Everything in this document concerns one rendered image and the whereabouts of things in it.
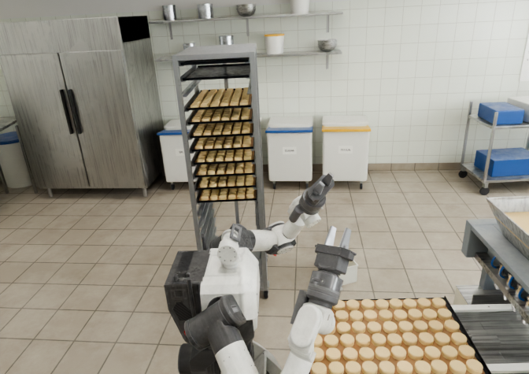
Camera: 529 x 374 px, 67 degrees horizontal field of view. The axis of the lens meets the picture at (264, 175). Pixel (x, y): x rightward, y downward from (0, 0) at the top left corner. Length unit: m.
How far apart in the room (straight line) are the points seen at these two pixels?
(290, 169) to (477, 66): 2.52
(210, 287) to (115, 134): 3.65
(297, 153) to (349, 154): 0.59
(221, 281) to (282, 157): 3.45
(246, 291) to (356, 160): 3.55
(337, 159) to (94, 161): 2.83
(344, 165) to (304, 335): 3.76
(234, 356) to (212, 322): 0.12
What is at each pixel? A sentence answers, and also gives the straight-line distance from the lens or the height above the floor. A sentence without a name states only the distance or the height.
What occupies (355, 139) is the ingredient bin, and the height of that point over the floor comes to 0.64.
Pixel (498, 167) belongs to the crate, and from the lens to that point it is 5.14.
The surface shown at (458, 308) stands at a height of 0.90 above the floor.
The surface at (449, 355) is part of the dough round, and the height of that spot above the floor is 0.92.
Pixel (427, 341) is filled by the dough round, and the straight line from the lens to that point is 1.64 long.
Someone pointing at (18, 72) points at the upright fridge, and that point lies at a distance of 5.20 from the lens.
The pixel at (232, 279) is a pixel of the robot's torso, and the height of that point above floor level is 1.23.
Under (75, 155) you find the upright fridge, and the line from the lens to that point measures 5.15.
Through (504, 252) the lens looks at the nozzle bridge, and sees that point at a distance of 1.72.
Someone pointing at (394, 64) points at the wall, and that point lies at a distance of 5.21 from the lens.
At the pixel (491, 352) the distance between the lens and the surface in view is 1.80.
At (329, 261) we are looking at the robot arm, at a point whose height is 1.39.
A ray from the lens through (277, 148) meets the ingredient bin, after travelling 4.66.
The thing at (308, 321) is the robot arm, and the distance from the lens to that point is 1.10.
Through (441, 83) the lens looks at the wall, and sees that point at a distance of 5.38.
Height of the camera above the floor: 2.04
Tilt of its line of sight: 22 degrees down
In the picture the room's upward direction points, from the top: 3 degrees counter-clockwise
